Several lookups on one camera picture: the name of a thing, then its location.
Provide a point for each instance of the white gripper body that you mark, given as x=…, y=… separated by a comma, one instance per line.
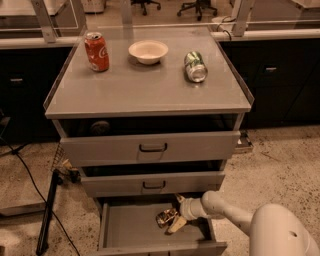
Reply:
x=188, y=209

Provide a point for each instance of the orange patterned can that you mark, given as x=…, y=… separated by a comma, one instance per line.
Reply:
x=167, y=217

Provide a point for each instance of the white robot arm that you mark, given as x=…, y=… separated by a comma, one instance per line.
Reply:
x=273, y=230

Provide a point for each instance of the middle grey drawer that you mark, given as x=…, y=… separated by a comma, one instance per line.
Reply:
x=152, y=179

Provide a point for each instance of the grey drawer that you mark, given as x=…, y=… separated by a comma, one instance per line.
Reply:
x=129, y=228
x=152, y=179
x=150, y=139

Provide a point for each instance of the bottom grey drawer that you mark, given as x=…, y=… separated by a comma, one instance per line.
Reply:
x=129, y=228

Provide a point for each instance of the grey drawer cabinet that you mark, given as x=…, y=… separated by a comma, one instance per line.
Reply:
x=131, y=89

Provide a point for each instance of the dark round object in drawer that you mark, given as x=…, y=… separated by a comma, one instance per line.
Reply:
x=99, y=128

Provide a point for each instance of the top grey drawer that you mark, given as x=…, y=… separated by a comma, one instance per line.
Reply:
x=150, y=139

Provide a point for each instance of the green soda can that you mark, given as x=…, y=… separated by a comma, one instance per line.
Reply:
x=195, y=67

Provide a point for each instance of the red soda can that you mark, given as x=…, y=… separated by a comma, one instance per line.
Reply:
x=96, y=50

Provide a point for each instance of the black bar on floor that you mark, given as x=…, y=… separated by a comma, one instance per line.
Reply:
x=42, y=244

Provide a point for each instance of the white bowl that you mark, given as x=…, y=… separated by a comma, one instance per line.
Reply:
x=148, y=52

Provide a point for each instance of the black office chair right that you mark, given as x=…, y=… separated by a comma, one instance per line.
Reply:
x=198, y=6

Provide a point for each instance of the black office chair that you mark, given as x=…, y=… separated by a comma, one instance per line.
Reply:
x=198, y=6
x=144, y=3

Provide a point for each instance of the black office chair left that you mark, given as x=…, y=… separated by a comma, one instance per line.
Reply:
x=144, y=3

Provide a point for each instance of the small wire cart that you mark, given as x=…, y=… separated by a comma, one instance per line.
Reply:
x=62, y=165

